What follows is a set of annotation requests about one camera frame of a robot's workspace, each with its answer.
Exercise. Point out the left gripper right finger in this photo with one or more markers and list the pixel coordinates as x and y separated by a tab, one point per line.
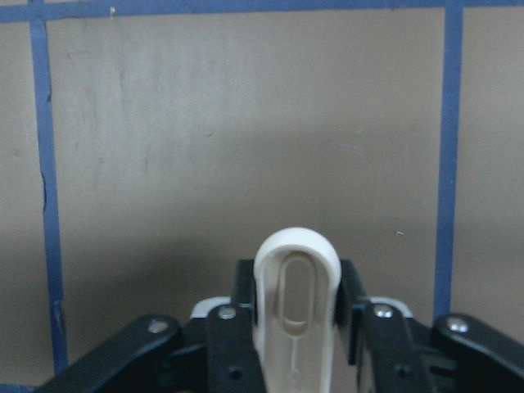
377	340

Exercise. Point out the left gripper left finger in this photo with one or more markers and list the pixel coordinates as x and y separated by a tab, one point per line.
233	364

